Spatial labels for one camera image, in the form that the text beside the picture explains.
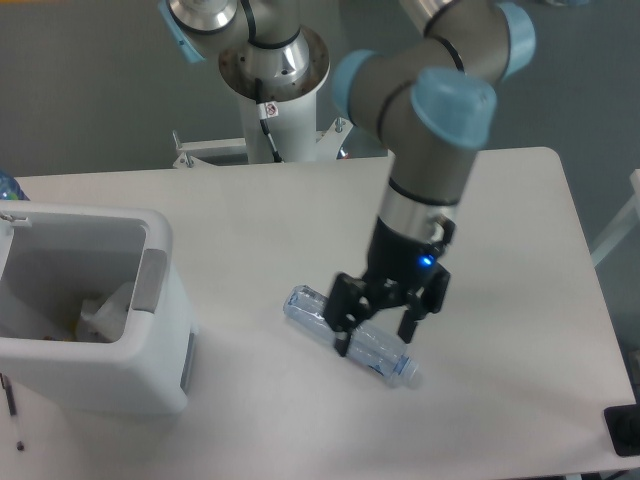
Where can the white frame at right edge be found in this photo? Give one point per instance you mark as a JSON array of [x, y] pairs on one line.
[[619, 227]]

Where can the crumpled white paper trash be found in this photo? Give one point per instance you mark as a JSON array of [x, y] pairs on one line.
[[103, 320]]

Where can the black device at table corner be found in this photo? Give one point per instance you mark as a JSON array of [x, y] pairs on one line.
[[623, 425]]

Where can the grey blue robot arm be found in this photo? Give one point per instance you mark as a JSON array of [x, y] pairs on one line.
[[431, 106]]

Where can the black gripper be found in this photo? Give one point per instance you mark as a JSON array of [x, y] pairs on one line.
[[400, 271]]

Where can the black pen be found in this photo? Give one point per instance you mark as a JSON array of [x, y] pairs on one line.
[[13, 411]]

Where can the white plastic trash can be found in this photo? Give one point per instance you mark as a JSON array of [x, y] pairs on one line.
[[53, 257]]

